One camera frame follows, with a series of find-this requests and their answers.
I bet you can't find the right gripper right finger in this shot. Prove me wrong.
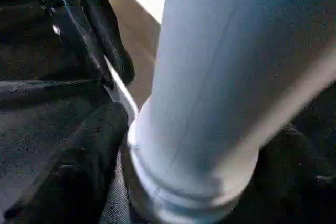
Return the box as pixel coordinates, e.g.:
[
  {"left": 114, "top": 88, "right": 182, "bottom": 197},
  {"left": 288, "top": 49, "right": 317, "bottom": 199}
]
[{"left": 247, "top": 123, "right": 336, "bottom": 224}]

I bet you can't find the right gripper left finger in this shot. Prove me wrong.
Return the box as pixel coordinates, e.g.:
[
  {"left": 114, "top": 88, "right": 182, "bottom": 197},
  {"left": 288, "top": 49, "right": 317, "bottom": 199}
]
[{"left": 3, "top": 103, "right": 129, "bottom": 224}]

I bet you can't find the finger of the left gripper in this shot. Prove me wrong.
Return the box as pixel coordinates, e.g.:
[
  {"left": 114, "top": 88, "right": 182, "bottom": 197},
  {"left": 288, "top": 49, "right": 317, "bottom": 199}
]
[{"left": 86, "top": 0, "right": 135, "bottom": 86}]

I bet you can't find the white plastic table leg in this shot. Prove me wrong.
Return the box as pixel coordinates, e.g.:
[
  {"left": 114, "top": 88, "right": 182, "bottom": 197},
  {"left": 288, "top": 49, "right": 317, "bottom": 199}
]
[{"left": 128, "top": 0, "right": 336, "bottom": 210}]

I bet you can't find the black plastic mat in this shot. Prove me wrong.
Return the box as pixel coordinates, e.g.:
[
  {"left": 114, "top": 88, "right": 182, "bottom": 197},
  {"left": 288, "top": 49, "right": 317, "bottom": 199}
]
[{"left": 0, "top": 0, "right": 336, "bottom": 224}]

